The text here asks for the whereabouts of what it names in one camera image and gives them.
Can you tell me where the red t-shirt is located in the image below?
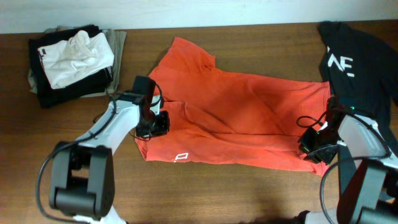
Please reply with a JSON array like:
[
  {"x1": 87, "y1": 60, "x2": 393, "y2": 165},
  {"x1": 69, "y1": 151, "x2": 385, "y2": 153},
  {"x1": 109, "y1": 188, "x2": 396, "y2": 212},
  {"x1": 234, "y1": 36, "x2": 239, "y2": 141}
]
[{"x1": 137, "y1": 37, "x2": 330, "y2": 176}]

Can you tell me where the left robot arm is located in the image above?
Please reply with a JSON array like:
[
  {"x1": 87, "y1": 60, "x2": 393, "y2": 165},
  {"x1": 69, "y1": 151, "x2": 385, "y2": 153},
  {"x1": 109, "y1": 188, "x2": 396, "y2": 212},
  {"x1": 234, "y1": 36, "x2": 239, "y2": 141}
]
[{"x1": 46, "y1": 76, "x2": 170, "y2": 223}]

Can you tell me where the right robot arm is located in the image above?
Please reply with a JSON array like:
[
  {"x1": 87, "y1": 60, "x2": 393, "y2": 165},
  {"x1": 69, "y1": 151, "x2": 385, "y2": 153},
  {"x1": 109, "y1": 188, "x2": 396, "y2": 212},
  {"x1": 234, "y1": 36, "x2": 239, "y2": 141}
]
[{"x1": 298, "y1": 98, "x2": 397, "y2": 223}]

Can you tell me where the black folded garment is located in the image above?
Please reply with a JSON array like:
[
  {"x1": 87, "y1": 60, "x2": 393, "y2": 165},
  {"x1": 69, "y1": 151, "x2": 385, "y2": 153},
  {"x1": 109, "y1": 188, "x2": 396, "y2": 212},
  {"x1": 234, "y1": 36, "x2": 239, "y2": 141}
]
[{"x1": 29, "y1": 25, "x2": 113, "y2": 108}]

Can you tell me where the dark teal t-shirt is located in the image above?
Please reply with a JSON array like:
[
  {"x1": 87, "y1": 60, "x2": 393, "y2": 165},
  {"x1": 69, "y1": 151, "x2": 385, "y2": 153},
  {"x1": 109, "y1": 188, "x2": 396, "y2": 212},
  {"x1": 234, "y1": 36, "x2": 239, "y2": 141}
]
[{"x1": 318, "y1": 21, "x2": 397, "y2": 156}]

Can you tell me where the olive grey folded garment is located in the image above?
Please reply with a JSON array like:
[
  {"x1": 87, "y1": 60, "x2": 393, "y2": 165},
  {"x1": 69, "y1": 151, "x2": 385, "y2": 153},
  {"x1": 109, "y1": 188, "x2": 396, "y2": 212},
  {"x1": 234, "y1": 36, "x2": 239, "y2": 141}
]
[{"x1": 28, "y1": 26, "x2": 127, "y2": 98}]

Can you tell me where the white folded garment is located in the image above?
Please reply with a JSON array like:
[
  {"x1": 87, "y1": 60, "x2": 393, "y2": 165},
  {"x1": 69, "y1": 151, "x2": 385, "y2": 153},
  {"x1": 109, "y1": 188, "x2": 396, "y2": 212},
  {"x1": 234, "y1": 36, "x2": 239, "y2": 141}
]
[{"x1": 38, "y1": 30, "x2": 114, "y2": 89}]

